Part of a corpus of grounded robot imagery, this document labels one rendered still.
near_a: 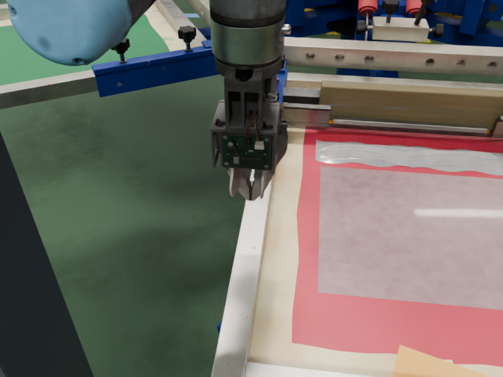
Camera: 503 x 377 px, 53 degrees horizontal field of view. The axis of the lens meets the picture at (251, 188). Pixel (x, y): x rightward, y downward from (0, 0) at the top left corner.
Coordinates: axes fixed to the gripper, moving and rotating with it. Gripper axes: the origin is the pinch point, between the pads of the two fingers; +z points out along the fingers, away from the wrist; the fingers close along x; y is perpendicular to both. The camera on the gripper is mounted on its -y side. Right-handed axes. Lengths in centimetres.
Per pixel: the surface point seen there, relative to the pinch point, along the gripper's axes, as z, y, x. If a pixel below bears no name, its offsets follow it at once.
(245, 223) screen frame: 10.6, -4.3, -1.4
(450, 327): 14.2, 8.7, 27.7
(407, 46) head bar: 6, -62, 29
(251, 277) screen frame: 10.6, 6.4, 0.8
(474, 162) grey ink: 14, -29, 39
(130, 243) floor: 109, -89, -62
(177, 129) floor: 110, -178, -64
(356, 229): 14.2, -8.6, 16.0
